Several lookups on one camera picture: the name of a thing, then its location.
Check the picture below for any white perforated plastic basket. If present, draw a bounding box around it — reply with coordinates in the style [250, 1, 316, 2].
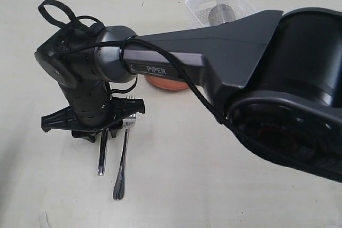
[184, 0, 257, 29]

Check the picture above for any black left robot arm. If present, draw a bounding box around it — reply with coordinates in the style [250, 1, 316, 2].
[35, 7, 341, 182]

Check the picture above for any brown wooden plate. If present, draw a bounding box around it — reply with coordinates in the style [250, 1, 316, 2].
[145, 76, 189, 91]

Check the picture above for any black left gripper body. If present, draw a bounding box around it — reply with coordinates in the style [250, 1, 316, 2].
[60, 80, 111, 129]

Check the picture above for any silver table knife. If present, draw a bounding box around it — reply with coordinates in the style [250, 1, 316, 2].
[98, 129, 108, 176]

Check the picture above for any silver metal fork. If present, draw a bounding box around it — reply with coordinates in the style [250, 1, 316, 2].
[112, 113, 136, 201]

